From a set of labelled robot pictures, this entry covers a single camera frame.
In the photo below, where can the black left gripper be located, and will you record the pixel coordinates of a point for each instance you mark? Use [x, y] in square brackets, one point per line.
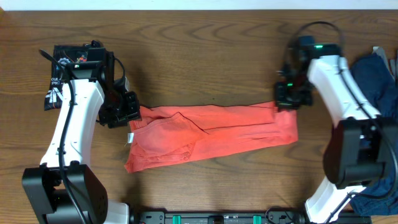
[123, 116]

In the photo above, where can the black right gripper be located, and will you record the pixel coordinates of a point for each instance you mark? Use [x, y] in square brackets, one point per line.
[283, 102]

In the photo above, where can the orange soccer t-shirt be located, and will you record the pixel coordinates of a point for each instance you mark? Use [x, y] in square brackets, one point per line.
[170, 135]

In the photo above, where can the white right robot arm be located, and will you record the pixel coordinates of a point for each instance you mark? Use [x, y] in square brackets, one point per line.
[361, 149]

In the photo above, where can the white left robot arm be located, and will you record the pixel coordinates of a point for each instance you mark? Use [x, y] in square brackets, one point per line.
[63, 188]

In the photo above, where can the black folded printed shirt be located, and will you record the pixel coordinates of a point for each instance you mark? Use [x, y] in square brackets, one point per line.
[65, 54]

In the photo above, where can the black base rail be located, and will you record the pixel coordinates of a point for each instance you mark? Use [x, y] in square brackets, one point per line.
[274, 215]

